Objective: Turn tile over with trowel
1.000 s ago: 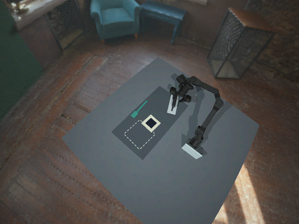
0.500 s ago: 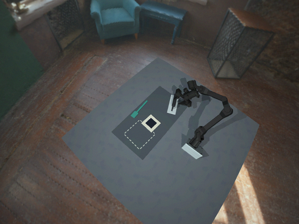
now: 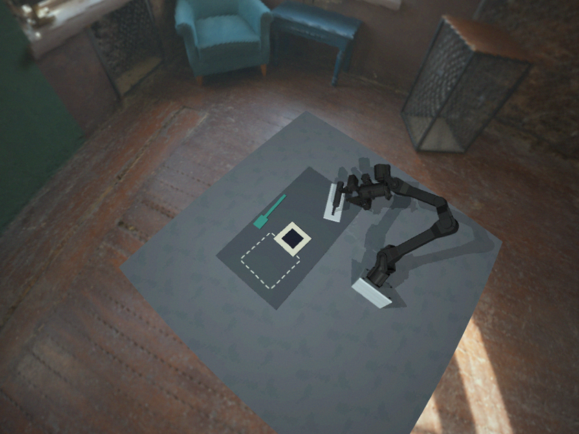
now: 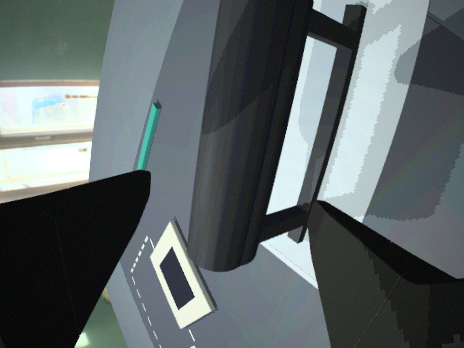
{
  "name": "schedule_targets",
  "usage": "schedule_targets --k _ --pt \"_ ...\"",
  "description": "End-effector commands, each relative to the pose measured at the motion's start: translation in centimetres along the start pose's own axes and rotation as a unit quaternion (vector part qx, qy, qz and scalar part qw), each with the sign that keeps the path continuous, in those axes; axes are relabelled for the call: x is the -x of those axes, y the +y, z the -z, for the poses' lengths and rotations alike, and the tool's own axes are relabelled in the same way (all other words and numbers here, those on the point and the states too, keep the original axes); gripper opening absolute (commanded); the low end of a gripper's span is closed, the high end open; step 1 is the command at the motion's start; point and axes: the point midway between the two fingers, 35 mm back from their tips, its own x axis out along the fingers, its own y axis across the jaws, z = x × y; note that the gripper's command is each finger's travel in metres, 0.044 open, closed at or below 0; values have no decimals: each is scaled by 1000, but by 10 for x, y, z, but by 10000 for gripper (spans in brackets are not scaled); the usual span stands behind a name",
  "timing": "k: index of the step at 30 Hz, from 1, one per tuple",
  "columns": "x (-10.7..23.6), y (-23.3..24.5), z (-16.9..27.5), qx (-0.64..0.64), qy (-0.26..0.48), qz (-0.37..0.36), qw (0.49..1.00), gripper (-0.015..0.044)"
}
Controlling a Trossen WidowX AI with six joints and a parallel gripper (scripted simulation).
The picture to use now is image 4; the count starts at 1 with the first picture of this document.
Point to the cream tile with dark rectangle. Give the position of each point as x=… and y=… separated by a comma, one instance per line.
x=178, y=276

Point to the teal flat bar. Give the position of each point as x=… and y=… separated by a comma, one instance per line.
x=151, y=126

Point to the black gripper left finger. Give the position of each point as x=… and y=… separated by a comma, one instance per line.
x=57, y=252

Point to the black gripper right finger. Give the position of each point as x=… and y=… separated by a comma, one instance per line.
x=374, y=293

